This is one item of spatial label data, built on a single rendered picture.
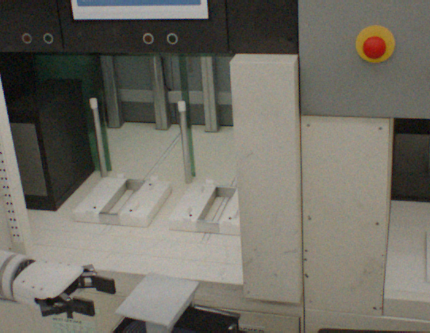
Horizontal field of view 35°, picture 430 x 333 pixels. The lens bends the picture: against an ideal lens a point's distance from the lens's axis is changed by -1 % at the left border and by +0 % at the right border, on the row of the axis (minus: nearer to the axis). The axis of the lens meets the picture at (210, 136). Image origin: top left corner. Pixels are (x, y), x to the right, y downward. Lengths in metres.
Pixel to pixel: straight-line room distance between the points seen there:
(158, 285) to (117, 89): 1.33
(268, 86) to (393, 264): 0.57
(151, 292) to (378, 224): 0.50
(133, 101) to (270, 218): 1.16
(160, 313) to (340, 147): 0.48
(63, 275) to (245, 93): 0.47
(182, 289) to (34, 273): 0.28
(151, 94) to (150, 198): 0.63
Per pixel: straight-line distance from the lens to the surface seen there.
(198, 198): 1.84
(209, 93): 2.29
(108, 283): 1.26
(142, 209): 1.82
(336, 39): 1.27
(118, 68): 2.44
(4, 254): 1.34
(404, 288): 1.55
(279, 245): 1.41
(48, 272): 1.29
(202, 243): 1.71
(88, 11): 1.39
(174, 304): 1.15
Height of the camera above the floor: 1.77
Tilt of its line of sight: 23 degrees down
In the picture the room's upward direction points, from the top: 4 degrees counter-clockwise
